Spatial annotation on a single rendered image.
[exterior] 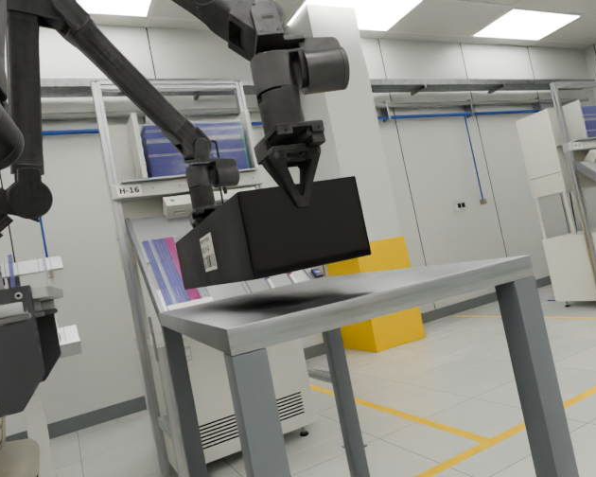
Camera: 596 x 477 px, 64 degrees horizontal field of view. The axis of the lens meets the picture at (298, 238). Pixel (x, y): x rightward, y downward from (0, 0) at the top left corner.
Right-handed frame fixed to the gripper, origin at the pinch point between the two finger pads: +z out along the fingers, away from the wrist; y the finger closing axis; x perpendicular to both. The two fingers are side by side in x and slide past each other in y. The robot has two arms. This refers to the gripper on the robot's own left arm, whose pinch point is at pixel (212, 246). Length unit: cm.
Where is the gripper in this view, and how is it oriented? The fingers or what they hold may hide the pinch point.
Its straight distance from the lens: 117.0
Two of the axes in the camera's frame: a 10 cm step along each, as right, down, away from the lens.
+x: -9.1, 1.7, -3.9
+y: -3.7, 1.2, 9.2
